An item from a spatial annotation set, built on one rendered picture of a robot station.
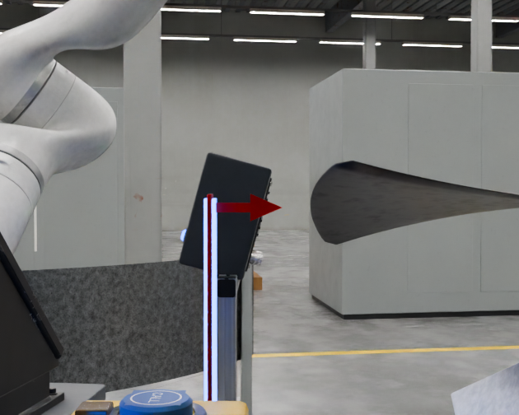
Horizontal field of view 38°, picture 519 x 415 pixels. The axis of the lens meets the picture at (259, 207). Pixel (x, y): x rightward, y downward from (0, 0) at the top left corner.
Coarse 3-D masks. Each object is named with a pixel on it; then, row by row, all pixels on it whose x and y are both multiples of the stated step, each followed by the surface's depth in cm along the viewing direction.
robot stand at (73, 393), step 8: (56, 384) 103; (64, 384) 103; (72, 384) 103; (80, 384) 103; (88, 384) 103; (96, 384) 103; (64, 392) 99; (72, 392) 99; (80, 392) 99; (88, 392) 99; (96, 392) 99; (104, 392) 102; (64, 400) 95; (72, 400) 95; (80, 400) 95; (96, 400) 99; (104, 400) 102; (56, 408) 92; (64, 408) 92; (72, 408) 92
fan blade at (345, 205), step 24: (336, 168) 58; (360, 168) 57; (312, 192) 65; (336, 192) 64; (360, 192) 64; (384, 192) 63; (408, 192) 63; (432, 192) 62; (456, 192) 60; (480, 192) 59; (504, 192) 60; (312, 216) 71; (336, 216) 71; (360, 216) 71; (384, 216) 72; (408, 216) 72; (432, 216) 73; (336, 240) 78
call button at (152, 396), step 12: (132, 396) 42; (144, 396) 42; (156, 396) 42; (168, 396) 42; (180, 396) 42; (120, 408) 41; (132, 408) 40; (144, 408) 40; (156, 408) 40; (168, 408) 40; (180, 408) 40; (192, 408) 42
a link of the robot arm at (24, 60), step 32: (96, 0) 106; (128, 0) 106; (160, 0) 108; (32, 32) 107; (64, 32) 106; (96, 32) 107; (128, 32) 109; (0, 64) 106; (32, 64) 107; (0, 96) 107; (32, 96) 108
